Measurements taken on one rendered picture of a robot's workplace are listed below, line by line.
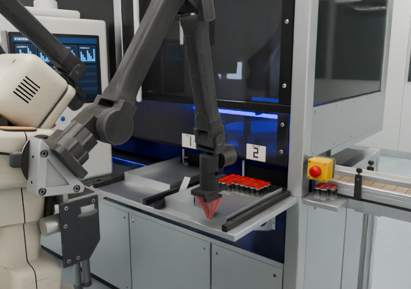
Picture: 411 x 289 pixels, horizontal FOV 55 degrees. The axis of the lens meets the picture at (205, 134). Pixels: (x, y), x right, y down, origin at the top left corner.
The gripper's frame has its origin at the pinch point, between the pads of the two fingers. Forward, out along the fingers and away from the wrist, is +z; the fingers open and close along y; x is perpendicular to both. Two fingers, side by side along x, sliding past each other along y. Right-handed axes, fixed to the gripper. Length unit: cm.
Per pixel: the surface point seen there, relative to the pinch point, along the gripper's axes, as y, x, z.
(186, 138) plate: 38, 43, -12
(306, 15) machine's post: 39, -11, -61
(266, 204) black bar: 21.0, -7.8, 0.9
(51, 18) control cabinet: 6, 90, -63
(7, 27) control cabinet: -12, 92, -59
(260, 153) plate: 37.9, 5.2, -11.2
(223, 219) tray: 1.0, -4.6, 0.1
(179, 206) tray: 1.2, 13.5, 0.7
